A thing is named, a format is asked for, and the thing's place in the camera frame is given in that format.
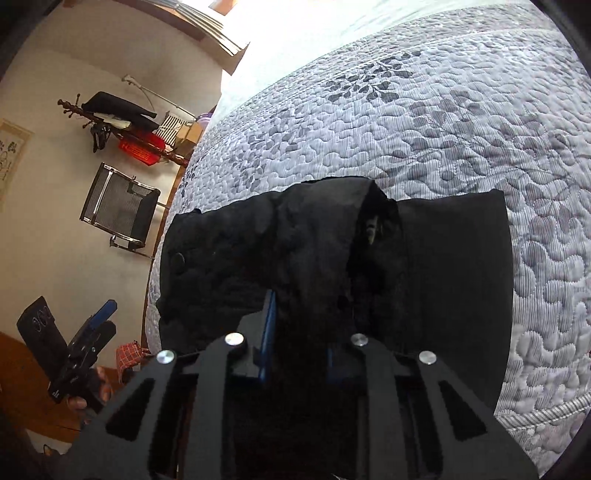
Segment black pants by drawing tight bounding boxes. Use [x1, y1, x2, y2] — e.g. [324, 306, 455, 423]
[156, 177, 514, 407]

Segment framed wall picture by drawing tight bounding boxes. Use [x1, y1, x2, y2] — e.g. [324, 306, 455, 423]
[0, 119, 33, 203]

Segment black garment on rack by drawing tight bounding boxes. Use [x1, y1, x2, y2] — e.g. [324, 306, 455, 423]
[81, 91, 159, 132]

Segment red checkered cloth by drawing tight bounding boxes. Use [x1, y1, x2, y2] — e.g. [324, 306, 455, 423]
[115, 341, 151, 384]

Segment red bag on rack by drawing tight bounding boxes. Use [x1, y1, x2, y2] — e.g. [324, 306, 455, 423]
[118, 130, 166, 166]

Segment person's left hand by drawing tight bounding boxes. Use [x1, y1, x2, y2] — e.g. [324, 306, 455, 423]
[66, 367, 113, 414]

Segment wooden framed window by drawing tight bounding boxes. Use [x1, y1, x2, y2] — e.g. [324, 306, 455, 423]
[62, 0, 250, 76]

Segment wooden coat rack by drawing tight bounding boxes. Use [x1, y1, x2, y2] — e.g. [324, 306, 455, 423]
[57, 99, 189, 167]

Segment grey quilted floral bedspread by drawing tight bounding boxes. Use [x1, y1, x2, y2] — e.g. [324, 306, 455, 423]
[171, 1, 590, 474]

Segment black mesh folding chair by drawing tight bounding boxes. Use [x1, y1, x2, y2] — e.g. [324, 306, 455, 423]
[80, 163, 165, 257]

